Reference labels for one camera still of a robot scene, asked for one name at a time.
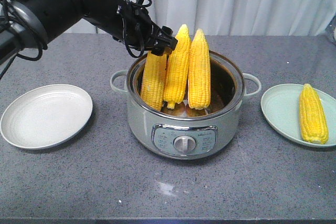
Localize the pale yellow corn cob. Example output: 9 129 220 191
140 51 167 111

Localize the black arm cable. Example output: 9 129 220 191
0 0 48 80

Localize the bright yellow corn cob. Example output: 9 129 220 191
164 24 191 109

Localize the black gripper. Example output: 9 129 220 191
94 0 179 57

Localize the orange yellow corn cob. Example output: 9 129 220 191
188 28 211 110

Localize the white pleated curtain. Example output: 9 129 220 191
0 0 336 37

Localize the cream white plate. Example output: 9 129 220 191
1 84 93 150

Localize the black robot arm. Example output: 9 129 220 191
1 0 177 62

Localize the green electric cooking pot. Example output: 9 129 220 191
110 51 261 160

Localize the light green plate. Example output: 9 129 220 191
260 83 335 148

